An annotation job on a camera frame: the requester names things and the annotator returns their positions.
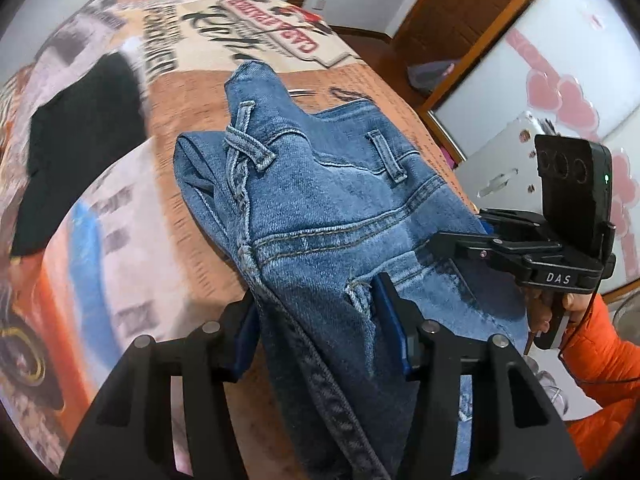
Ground thin black cable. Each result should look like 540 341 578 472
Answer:
559 292 636 389

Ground black garment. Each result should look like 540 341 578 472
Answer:
10 52 148 258

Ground wooden wardrobe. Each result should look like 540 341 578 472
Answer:
390 0 640 296

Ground person's right hand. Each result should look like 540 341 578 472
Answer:
522 290 597 356

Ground blue jeans pants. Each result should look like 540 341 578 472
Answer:
172 60 531 480

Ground white storage box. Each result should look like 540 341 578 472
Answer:
455 110 556 211

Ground person's right forearm orange sleeve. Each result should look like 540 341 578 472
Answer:
560 292 640 461

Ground printed bed cover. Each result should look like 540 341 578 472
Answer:
0 0 476 480

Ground wooden baseboard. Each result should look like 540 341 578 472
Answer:
330 25 393 44

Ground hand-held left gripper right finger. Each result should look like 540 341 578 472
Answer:
372 272 586 480

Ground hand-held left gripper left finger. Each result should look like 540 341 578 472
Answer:
59 292 261 480

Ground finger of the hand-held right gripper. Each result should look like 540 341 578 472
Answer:
477 208 552 244
427 230 564 274

